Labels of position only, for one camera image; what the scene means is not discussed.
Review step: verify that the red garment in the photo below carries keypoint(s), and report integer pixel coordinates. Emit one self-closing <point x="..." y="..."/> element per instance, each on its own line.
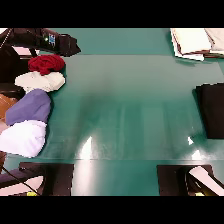
<point x="45" y="63"/>

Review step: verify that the black garment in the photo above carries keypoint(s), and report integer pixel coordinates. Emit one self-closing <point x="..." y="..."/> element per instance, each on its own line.
<point x="213" y="110"/>

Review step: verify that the purple garment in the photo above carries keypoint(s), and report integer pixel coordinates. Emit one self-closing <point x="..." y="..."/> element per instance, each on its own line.
<point x="30" y="106"/>

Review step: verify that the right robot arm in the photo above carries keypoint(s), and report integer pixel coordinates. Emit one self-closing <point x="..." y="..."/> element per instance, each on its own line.
<point x="173" y="180"/>

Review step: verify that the cream garment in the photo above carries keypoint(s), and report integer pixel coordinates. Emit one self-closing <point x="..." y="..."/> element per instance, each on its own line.
<point x="40" y="81"/>

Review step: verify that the white folded garment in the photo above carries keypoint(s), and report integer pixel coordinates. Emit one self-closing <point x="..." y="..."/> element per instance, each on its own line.
<point x="190" y="40"/>

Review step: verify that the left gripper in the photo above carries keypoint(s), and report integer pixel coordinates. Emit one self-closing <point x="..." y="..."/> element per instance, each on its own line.
<point x="69" y="45"/>

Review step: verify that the beige folded garment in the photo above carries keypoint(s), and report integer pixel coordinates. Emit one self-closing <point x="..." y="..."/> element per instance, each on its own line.
<point x="216" y="38"/>

